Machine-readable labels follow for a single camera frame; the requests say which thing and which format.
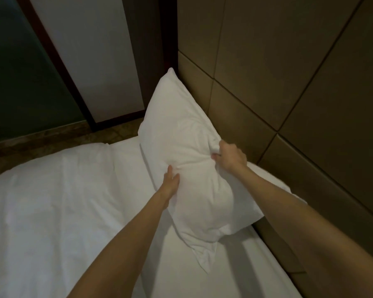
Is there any white duvet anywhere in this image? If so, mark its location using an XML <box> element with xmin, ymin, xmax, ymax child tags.
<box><xmin>0</xmin><ymin>142</ymin><xmax>162</xmax><ymax>298</ymax></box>

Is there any white sheeted bed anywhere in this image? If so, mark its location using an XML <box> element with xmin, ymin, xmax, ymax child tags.
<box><xmin>110</xmin><ymin>136</ymin><xmax>304</xmax><ymax>298</ymax></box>

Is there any white pillow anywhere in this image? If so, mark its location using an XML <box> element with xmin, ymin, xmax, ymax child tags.
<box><xmin>138</xmin><ymin>67</ymin><xmax>308</xmax><ymax>275</ymax></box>

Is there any person's right hand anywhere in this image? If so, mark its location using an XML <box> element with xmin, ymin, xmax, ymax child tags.
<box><xmin>211</xmin><ymin>140</ymin><xmax>249</xmax><ymax>176</ymax></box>

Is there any person's right forearm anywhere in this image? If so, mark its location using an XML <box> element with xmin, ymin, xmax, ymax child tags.
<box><xmin>231</xmin><ymin>163</ymin><xmax>373</xmax><ymax>298</ymax></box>

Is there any tan padded headboard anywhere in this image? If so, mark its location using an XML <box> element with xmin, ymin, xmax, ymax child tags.
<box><xmin>177</xmin><ymin>0</ymin><xmax>373</xmax><ymax>298</ymax></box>

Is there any person's left hand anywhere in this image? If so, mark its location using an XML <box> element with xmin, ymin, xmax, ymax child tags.
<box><xmin>157</xmin><ymin>164</ymin><xmax>181</xmax><ymax>210</ymax></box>

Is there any dark green glass panel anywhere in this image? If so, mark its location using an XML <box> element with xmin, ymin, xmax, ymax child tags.
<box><xmin>0</xmin><ymin>0</ymin><xmax>87</xmax><ymax>143</ymax></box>

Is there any person's left forearm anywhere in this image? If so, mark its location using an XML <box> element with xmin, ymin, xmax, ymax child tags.
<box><xmin>67</xmin><ymin>190</ymin><xmax>172</xmax><ymax>298</ymax></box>

